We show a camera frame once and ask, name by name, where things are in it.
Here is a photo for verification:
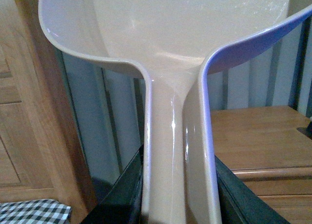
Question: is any wooden nightstand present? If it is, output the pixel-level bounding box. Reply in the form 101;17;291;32
211;106;312;224

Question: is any black white checkered bedsheet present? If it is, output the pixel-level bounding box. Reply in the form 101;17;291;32
0;199;72;224

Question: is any beige plastic dustpan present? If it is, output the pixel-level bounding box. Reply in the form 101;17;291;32
39;0;312;224

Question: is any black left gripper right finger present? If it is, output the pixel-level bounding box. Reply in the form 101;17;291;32
215;157;288;224

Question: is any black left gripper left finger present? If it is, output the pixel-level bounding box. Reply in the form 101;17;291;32
83;146;143;224

